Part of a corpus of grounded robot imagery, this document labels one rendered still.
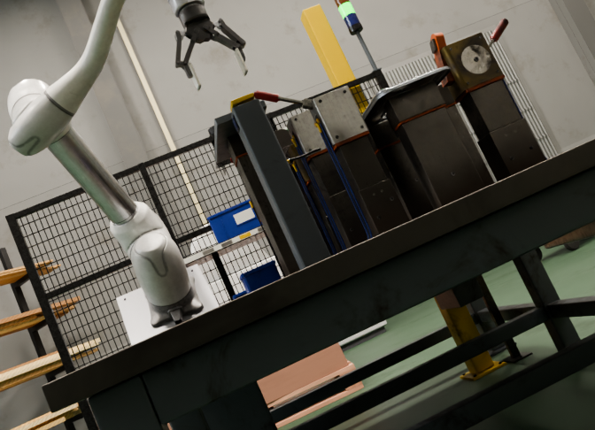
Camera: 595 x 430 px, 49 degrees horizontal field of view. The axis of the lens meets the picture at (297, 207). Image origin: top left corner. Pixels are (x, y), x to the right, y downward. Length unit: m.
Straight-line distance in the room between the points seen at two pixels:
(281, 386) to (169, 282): 2.27
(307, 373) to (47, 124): 2.86
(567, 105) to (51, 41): 7.27
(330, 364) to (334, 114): 3.02
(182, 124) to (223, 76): 0.88
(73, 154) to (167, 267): 0.46
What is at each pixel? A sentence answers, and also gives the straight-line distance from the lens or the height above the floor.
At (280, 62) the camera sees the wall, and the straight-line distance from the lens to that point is 9.37.
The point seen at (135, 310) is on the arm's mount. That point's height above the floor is 0.87.
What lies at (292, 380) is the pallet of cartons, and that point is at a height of 0.23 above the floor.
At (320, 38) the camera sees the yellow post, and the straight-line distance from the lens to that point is 3.44.
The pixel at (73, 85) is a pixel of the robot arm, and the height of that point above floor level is 1.44.
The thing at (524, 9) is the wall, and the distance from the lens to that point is 10.70.
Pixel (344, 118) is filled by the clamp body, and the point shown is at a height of 0.99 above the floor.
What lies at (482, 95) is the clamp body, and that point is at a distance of 1.62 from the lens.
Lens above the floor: 0.66
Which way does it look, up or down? 8 degrees up
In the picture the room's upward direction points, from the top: 25 degrees counter-clockwise
